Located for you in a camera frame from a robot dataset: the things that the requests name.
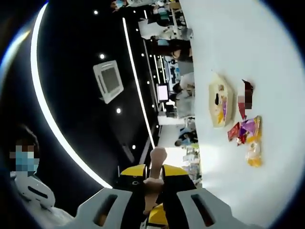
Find cream hexagonal container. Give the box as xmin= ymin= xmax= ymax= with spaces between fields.
xmin=208 ymin=72 xmax=236 ymax=130

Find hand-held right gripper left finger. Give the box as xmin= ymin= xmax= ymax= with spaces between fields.
xmin=76 ymin=164 xmax=147 ymax=228

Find orange jelly food packet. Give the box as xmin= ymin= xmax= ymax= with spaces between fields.
xmin=244 ymin=115 xmax=263 ymax=168
xmin=215 ymin=111 xmax=226 ymax=125

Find ceiling air conditioner vent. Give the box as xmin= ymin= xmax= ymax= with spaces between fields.
xmin=92 ymin=59 xmax=125 ymax=105

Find thin ceiling light strip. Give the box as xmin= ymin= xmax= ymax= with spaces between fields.
xmin=122 ymin=17 xmax=156 ymax=146

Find purple gold food packet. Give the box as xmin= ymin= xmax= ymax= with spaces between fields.
xmin=221 ymin=94 xmax=229 ymax=123

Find white chest-worn device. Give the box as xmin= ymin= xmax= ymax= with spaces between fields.
xmin=13 ymin=171 xmax=57 ymax=211

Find wide ceiling light strip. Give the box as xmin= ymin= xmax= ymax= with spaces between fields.
xmin=30 ymin=2 xmax=113 ymax=189

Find pink food tongs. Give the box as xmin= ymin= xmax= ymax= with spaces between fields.
xmin=142 ymin=147 xmax=168 ymax=215

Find hanging bright monitor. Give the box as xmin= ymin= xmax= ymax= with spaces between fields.
xmin=156 ymin=84 xmax=169 ymax=102

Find dark red food bar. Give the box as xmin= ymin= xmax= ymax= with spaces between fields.
xmin=237 ymin=78 xmax=255 ymax=120

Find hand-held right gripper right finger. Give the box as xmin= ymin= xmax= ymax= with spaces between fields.
xmin=163 ymin=164 xmax=234 ymax=228

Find person's cream shirt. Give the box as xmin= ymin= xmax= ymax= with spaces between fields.
xmin=35 ymin=206 xmax=77 ymax=229

